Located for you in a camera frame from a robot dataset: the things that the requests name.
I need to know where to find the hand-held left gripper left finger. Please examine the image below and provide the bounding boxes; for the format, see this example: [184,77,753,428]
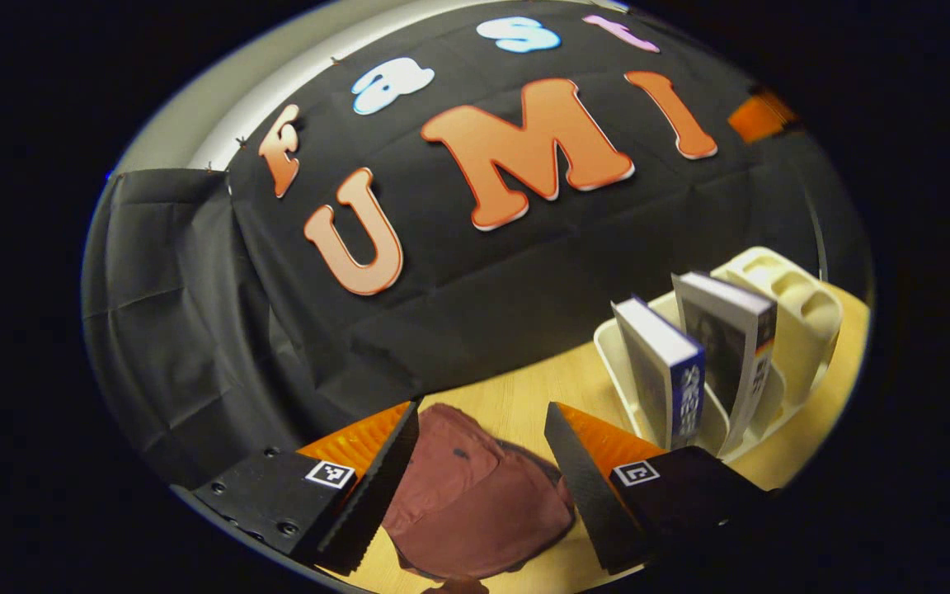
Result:
[190,398,425,577]

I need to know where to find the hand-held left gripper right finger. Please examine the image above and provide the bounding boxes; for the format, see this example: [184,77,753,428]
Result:
[543,402,781,576]

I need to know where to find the maroon schoolbag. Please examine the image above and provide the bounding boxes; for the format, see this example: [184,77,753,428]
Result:
[380,403,579,582]

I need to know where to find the blue cover book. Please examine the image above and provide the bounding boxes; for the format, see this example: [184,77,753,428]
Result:
[611,297,707,450]

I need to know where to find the dark grey cover book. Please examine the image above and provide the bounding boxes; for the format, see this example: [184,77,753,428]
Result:
[671,271,778,455]

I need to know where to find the cream plastic bookshelf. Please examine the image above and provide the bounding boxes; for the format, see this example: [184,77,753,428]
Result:
[593,246,844,463]

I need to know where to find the black backdrop cloth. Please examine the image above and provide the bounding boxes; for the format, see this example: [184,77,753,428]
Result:
[82,0,872,488]

